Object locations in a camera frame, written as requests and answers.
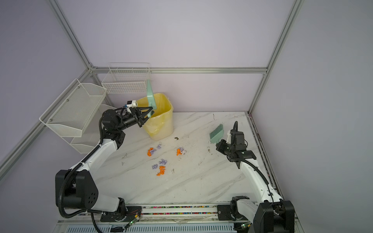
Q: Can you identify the green plastic dustpan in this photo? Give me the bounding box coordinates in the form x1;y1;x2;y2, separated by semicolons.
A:
146;79;157;118

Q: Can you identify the aluminium frame back beam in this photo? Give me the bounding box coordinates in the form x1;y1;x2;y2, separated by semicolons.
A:
91;67;268;74

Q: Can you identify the aluminium frame corner post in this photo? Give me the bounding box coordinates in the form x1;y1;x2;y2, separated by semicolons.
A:
247;0;304;116

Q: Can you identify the green hand brush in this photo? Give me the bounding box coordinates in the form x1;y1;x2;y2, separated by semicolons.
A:
209;124;224;144

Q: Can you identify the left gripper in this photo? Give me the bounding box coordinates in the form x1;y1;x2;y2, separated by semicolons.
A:
117;107;154;132

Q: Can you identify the orange purple scrap centre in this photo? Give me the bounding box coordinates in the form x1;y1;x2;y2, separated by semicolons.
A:
176;147;187;156

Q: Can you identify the orange purple scrap near bin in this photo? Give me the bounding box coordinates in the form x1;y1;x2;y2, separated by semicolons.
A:
147;144;162;157

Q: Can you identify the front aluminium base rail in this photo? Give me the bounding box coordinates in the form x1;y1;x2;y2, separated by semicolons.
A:
53;203;254;233

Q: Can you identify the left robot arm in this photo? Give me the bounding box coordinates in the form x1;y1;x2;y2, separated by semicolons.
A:
55;103;154;232

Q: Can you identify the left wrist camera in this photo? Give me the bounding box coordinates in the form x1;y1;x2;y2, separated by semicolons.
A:
125;100;138;108

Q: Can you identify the white wire basket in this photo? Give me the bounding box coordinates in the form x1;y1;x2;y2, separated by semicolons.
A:
102;63;151;94

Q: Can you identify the white mesh two-tier shelf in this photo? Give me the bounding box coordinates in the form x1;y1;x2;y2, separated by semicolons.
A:
39;79;112;154

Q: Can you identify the aluminium table edge rail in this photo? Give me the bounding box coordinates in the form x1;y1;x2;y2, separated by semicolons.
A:
246;112;283;196

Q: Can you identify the yellow lined trash bin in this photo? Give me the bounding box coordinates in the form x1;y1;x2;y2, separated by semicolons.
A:
143;93;173;141

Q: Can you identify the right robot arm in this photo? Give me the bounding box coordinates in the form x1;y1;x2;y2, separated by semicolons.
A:
216;121;295;233

